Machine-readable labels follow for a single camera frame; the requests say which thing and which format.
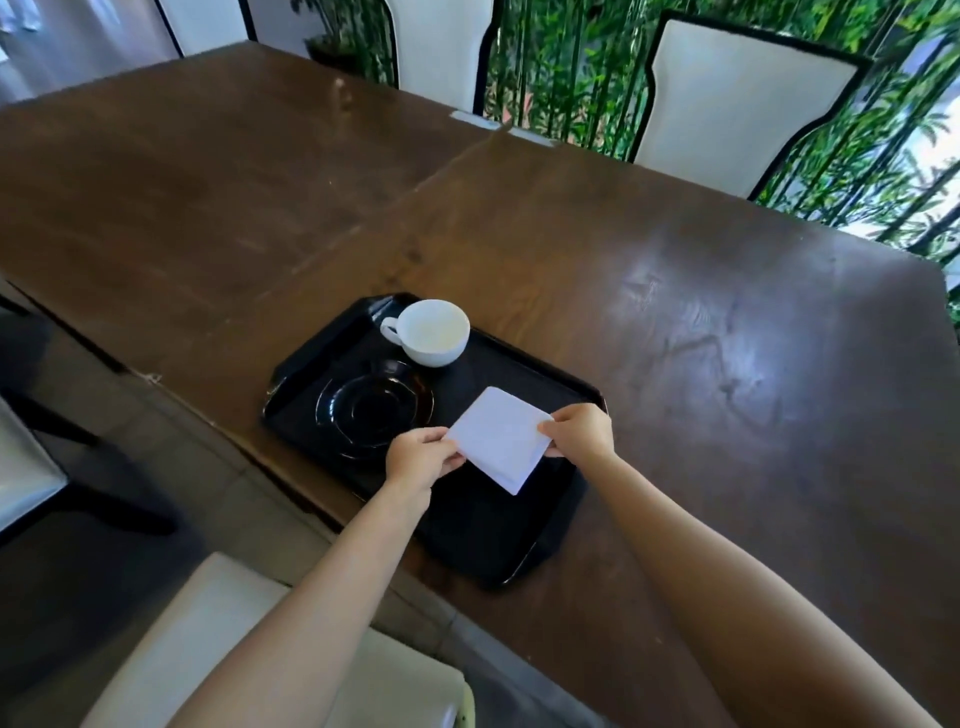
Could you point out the black saucer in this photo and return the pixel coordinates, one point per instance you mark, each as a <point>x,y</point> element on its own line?
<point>367,412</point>

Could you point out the potted green plant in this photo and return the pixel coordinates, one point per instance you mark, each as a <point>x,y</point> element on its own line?
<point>345,22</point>

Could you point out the white cup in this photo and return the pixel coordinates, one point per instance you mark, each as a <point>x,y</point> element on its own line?
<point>431,330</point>

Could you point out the person's right hand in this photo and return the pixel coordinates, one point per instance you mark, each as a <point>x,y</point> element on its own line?
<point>589,435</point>

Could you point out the black tray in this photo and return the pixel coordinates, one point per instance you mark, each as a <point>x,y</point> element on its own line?
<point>480,525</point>

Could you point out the white black-framed chair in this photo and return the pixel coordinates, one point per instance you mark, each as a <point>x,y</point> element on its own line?
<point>22,472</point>
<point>735,105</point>
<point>202,22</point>
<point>195,630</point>
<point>439,45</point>

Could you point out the person's left hand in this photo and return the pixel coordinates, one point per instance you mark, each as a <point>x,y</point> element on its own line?
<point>416,461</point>

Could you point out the person's left forearm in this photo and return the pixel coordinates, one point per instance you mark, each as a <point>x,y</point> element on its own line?
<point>315,615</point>

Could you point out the person's right forearm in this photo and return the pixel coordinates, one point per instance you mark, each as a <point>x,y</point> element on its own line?
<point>750,615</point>

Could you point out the green bamboo screen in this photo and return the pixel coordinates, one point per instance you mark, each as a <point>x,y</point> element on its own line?
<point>577,67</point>

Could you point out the white paper napkin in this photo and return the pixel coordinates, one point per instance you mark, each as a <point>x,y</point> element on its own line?
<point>499,439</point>

